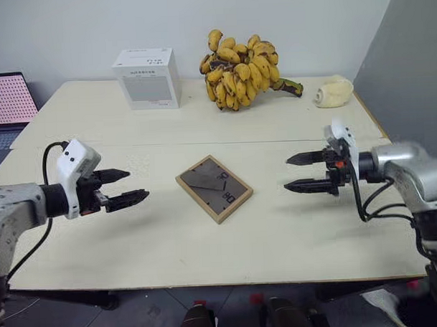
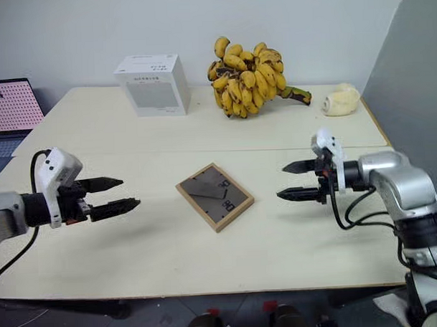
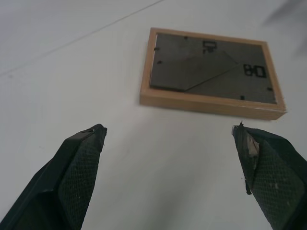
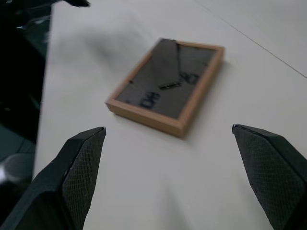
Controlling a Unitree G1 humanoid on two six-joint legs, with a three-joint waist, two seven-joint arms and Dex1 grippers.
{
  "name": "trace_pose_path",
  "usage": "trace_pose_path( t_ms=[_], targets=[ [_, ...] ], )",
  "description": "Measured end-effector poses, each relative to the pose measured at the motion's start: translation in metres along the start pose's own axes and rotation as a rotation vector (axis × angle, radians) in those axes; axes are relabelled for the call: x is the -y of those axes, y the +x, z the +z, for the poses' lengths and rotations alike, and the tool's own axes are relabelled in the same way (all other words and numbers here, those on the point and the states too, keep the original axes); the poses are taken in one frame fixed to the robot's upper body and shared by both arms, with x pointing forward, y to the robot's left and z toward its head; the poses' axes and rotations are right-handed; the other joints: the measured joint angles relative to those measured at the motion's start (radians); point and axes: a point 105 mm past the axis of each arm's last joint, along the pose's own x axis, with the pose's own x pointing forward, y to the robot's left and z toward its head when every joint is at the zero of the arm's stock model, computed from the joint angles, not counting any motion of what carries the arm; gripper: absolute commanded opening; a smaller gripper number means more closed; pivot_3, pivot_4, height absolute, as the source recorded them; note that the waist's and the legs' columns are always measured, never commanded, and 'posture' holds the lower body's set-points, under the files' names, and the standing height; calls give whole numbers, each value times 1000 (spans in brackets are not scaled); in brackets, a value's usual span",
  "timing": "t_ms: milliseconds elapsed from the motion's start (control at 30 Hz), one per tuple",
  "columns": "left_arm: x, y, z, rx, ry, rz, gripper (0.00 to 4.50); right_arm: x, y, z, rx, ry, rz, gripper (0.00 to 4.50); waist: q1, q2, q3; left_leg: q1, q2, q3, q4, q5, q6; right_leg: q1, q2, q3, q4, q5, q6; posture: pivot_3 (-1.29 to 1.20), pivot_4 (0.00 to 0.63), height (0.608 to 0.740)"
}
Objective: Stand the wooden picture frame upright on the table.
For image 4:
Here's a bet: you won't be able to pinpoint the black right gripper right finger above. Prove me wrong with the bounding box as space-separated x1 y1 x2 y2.
231 124 307 230

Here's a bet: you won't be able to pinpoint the wooden framed black tray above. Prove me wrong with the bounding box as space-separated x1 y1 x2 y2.
105 37 225 139

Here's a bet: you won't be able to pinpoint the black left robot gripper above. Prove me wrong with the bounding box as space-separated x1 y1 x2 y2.
49 0 91 8

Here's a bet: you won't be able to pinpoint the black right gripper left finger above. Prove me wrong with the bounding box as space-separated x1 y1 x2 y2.
0 126 107 230

